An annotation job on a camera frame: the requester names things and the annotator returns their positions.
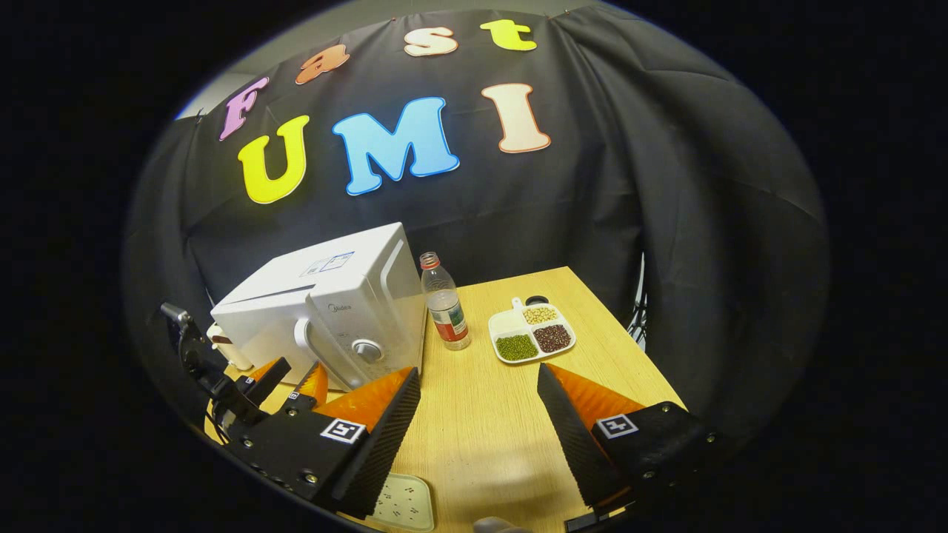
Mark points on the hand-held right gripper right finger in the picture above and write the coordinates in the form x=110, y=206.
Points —
x=570, y=444

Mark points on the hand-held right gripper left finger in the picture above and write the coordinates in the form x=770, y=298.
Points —
x=385, y=444

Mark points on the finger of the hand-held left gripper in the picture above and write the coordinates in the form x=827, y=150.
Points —
x=312, y=385
x=270, y=374

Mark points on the white microwave oven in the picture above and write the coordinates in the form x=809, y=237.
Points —
x=333, y=281

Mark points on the white food tray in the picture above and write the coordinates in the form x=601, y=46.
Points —
x=404, y=503

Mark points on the white toaster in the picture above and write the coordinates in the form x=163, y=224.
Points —
x=222, y=344

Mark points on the pile of dark red beans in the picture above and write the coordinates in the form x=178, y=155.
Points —
x=552, y=337

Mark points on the pile of green mung beans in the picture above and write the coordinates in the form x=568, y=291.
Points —
x=516, y=346

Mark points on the pile of yellow soybeans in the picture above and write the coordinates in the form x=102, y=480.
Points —
x=540, y=314

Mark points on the white divided plate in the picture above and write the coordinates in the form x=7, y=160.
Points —
x=511, y=323

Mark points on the black round table grommet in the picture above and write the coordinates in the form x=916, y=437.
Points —
x=538, y=300

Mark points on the clear plastic bottle red label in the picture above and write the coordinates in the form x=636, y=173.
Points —
x=444, y=303

